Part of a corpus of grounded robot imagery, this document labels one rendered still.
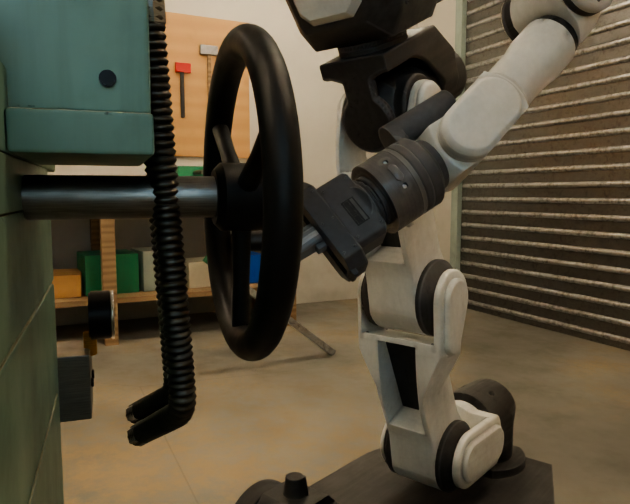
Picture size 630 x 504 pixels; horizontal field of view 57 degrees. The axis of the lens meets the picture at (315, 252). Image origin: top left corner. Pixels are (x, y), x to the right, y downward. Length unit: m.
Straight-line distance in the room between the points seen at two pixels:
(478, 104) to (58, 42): 0.43
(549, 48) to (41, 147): 0.59
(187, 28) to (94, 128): 3.66
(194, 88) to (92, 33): 3.56
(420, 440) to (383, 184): 0.69
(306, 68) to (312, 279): 1.52
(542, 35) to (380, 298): 0.54
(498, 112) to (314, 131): 3.65
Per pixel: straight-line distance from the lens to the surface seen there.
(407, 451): 1.25
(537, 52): 0.79
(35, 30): 0.47
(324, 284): 4.38
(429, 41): 1.07
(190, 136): 3.97
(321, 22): 0.97
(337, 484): 1.39
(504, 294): 3.99
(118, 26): 0.47
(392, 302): 1.08
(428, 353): 1.09
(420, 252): 1.06
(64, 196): 0.50
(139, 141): 0.44
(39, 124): 0.44
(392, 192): 0.63
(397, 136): 0.69
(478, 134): 0.67
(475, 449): 1.26
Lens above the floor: 0.81
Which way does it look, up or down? 6 degrees down
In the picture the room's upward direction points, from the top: straight up
